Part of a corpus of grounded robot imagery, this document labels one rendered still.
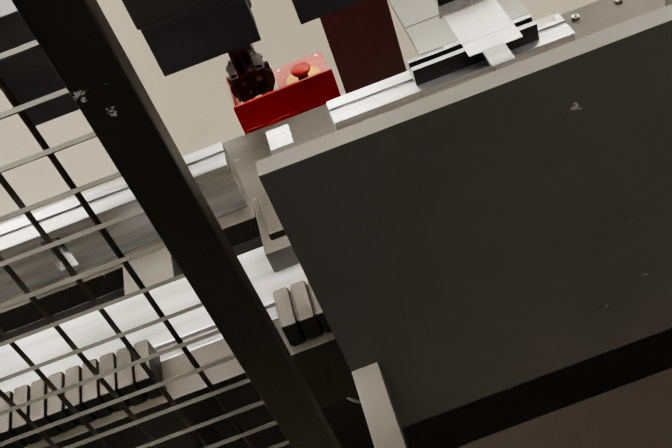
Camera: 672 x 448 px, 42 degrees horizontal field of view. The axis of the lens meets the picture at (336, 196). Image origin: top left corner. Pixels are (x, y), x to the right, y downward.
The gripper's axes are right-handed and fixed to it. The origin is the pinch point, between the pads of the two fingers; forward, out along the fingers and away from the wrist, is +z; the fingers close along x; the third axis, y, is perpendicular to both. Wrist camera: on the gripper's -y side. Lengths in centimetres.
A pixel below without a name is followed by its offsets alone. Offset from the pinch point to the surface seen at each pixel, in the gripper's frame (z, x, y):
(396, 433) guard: -23, 3, 101
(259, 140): -12.1, -1.8, 27.2
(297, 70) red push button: -7.6, 9.2, 2.1
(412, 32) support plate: -24.3, 27.7, 33.1
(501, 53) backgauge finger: -24, 37, 47
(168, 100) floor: 63, -36, -133
